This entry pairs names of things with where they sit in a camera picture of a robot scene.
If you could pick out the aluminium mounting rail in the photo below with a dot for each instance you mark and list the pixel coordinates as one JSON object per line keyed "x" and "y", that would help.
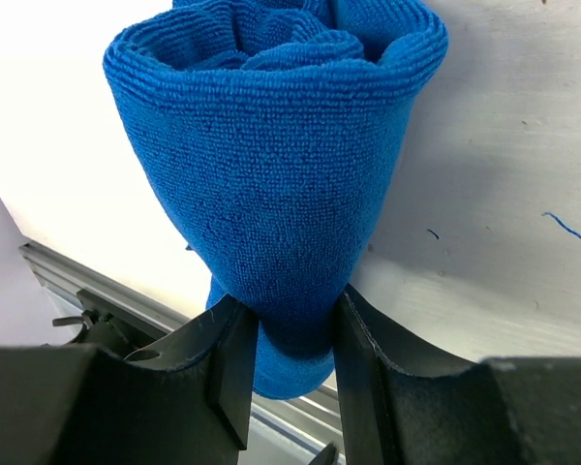
{"x": 302, "y": 431}

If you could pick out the blue towel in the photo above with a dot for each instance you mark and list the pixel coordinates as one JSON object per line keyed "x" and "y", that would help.
{"x": 269, "y": 132}

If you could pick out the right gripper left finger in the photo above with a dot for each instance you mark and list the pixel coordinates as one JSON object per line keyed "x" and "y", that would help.
{"x": 204, "y": 373}

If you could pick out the left black base bracket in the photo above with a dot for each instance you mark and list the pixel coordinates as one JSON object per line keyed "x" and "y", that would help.
{"x": 105, "y": 324}

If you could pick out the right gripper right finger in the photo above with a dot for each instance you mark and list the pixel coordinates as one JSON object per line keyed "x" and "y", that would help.
{"x": 402, "y": 399}

